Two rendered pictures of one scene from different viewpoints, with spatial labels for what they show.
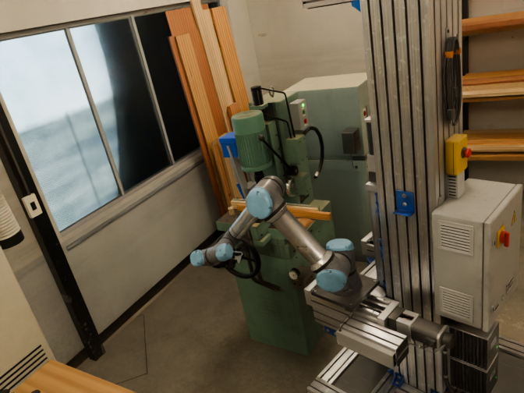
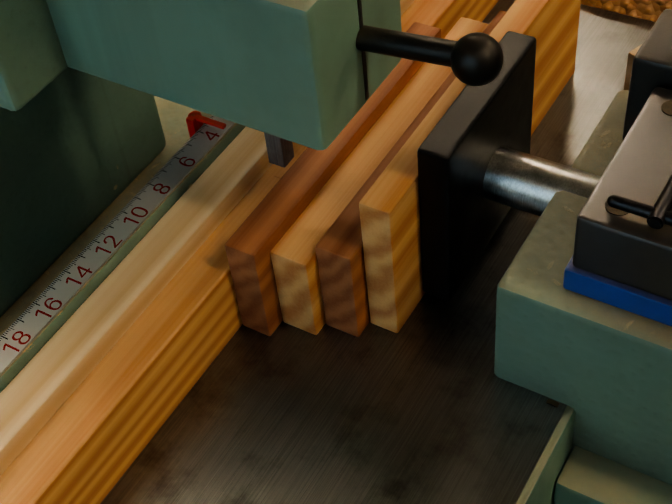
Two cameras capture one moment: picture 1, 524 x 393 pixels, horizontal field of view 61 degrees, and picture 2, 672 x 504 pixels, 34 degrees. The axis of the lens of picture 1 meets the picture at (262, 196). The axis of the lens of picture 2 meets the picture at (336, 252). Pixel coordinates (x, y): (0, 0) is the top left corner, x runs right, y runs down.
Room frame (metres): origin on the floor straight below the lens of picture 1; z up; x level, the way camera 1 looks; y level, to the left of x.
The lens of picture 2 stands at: (2.39, 0.38, 1.30)
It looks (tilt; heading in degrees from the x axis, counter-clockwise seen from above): 47 degrees down; 269
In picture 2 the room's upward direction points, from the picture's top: 7 degrees counter-clockwise
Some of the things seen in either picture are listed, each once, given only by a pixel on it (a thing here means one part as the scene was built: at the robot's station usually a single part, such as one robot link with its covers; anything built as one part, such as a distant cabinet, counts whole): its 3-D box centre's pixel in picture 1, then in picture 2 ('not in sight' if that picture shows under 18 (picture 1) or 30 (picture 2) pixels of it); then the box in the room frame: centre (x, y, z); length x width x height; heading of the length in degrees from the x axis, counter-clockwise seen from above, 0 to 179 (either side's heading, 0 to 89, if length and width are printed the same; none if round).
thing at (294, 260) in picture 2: not in sight; (394, 165); (2.36, -0.02, 0.92); 0.19 x 0.02 x 0.05; 54
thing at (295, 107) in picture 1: (299, 115); not in sight; (2.58, -0.31, 1.40); 0.10 x 0.06 x 0.16; 144
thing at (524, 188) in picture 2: not in sight; (539, 186); (2.30, 0.03, 0.95); 0.09 x 0.07 x 0.09; 54
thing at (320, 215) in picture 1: (281, 211); (390, 82); (2.35, -0.09, 0.92); 0.62 x 0.02 x 0.04; 54
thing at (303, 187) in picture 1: (301, 183); not in sight; (2.47, -0.24, 1.02); 0.09 x 0.07 x 0.12; 54
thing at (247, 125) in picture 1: (252, 141); not in sight; (2.41, -0.01, 1.35); 0.18 x 0.18 x 0.31
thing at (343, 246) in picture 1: (340, 255); not in sight; (1.66, -0.28, 0.98); 0.13 x 0.12 x 0.14; 154
